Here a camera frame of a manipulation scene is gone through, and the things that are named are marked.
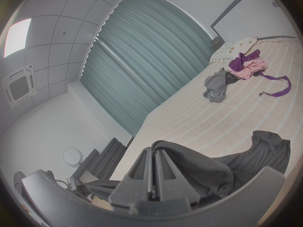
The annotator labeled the pink garment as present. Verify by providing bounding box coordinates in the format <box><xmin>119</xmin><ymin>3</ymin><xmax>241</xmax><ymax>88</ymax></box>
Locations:
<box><xmin>228</xmin><ymin>57</ymin><xmax>268</xmax><ymax>80</ymax></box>

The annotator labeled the black chest of drawers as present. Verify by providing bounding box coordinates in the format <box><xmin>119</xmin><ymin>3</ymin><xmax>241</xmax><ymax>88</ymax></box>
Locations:
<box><xmin>88</xmin><ymin>137</ymin><xmax>128</xmax><ymax>180</ymax></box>

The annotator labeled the grey garment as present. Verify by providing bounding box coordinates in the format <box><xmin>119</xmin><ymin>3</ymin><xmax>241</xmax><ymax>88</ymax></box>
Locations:
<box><xmin>203</xmin><ymin>67</ymin><xmax>228</xmax><ymax>103</ymax></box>

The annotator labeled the purple garment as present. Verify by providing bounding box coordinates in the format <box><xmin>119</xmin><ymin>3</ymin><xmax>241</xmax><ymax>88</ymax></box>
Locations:
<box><xmin>228</xmin><ymin>49</ymin><xmax>291</xmax><ymax>97</ymax></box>

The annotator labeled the black garment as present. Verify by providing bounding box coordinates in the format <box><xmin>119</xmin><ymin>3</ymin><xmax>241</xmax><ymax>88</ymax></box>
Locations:
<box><xmin>79</xmin><ymin>130</ymin><xmax>291</xmax><ymax>199</ymax></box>

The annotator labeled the dark shiny garment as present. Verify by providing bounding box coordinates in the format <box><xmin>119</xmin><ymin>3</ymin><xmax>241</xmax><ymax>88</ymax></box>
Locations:
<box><xmin>225</xmin><ymin>71</ymin><xmax>239</xmax><ymax>84</ymax></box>

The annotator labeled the ceiling air conditioner unit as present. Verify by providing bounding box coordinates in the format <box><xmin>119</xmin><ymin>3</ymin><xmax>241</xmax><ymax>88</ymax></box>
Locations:
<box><xmin>2</xmin><ymin>63</ymin><xmax>38</xmax><ymax>108</ymax></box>

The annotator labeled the blue-green curtain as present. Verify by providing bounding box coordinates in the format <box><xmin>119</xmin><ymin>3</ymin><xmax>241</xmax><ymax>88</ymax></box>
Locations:
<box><xmin>96</xmin><ymin>0</ymin><xmax>219</xmax><ymax>105</ymax></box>
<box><xmin>79</xmin><ymin>38</ymin><xmax>166</xmax><ymax>137</ymax></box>

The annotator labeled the grey bedside table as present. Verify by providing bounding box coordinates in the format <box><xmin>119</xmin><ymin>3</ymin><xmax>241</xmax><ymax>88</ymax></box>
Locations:
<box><xmin>210</xmin><ymin>37</ymin><xmax>225</xmax><ymax>51</ymax></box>

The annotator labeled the black dressing table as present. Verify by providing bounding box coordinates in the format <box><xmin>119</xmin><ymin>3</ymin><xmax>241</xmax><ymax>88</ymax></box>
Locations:
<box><xmin>70</xmin><ymin>148</ymin><xmax>100</xmax><ymax>181</ymax></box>

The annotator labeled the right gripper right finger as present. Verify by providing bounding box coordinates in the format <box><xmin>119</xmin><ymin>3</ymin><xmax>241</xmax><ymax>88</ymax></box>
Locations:
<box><xmin>154</xmin><ymin>148</ymin><xmax>200</xmax><ymax>204</ymax></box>

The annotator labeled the round white-framed mirror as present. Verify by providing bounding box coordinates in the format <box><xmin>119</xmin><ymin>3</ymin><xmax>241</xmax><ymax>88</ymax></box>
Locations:
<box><xmin>62</xmin><ymin>146</ymin><xmax>83</xmax><ymax>167</ymax></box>

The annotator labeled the white printed pillow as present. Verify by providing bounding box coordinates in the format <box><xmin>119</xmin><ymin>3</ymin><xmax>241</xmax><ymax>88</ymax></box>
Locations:
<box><xmin>209</xmin><ymin>36</ymin><xmax>258</xmax><ymax>64</ymax></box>

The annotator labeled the ceiling light panel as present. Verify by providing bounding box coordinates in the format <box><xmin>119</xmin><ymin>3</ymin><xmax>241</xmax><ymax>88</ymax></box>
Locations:
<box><xmin>3</xmin><ymin>18</ymin><xmax>32</xmax><ymax>58</ymax></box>

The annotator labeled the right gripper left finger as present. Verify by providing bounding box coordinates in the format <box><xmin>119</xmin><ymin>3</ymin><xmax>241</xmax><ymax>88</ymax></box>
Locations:
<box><xmin>108</xmin><ymin>147</ymin><xmax>152</xmax><ymax>206</ymax></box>

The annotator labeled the bed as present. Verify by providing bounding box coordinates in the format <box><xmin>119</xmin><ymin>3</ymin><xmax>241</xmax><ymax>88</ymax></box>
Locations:
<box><xmin>108</xmin><ymin>0</ymin><xmax>302</xmax><ymax>198</ymax></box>

